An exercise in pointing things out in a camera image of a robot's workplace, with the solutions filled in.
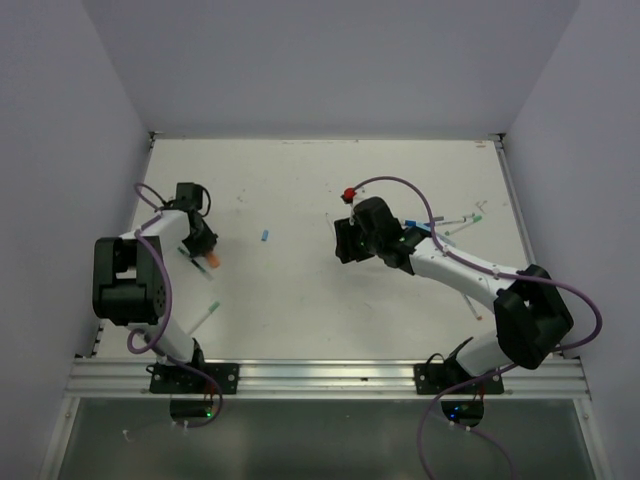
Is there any orange pen cap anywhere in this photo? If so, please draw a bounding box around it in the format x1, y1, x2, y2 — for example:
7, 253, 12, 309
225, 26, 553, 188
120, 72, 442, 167
205, 251, 220, 269

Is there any orange capped marker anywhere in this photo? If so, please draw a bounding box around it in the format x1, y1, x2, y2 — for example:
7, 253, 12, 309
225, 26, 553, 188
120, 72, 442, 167
177, 247, 214, 282

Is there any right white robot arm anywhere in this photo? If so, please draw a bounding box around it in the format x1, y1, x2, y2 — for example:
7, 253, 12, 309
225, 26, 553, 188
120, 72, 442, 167
334, 197, 574, 393

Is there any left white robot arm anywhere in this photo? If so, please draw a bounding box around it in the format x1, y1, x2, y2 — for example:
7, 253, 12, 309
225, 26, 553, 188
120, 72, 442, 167
92, 182, 220, 393

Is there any thick light blue marker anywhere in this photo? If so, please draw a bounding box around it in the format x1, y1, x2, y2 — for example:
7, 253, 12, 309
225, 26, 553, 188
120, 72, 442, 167
400, 219, 456, 247

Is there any green capped marker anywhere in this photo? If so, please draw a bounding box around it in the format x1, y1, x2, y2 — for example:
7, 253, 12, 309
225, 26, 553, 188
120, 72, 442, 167
445, 221, 476, 237
187, 301, 220, 336
440, 214, 483, 225

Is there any green capped marker lower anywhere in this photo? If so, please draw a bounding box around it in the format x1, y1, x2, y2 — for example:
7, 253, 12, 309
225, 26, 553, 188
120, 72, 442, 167
445, 221, 476, 237

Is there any green capped marker upper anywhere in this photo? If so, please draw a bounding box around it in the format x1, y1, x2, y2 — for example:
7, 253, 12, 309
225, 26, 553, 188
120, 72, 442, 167
440, 214, 483, 225

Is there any pink ended marker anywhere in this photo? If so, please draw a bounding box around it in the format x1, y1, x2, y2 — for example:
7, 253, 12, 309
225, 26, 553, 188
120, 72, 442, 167
462, 294, 483, 321

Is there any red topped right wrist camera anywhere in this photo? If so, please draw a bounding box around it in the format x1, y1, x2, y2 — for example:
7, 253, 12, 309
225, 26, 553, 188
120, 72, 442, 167
341, 187, 357, 205

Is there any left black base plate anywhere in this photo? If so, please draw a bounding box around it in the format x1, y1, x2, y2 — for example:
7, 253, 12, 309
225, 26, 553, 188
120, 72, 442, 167
146, 362, 240, 395

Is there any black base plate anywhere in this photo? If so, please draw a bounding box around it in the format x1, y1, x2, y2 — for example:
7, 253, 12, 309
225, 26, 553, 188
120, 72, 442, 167
413, 362, 505, 395
146, 362, 240, 395

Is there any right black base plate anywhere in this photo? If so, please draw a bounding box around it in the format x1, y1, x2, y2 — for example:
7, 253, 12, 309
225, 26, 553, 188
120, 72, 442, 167
413, 362, 505, 395

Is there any aluminium mounting rail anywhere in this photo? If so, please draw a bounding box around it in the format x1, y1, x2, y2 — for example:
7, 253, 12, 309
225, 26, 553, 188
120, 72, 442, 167
64, 358, 590, 400

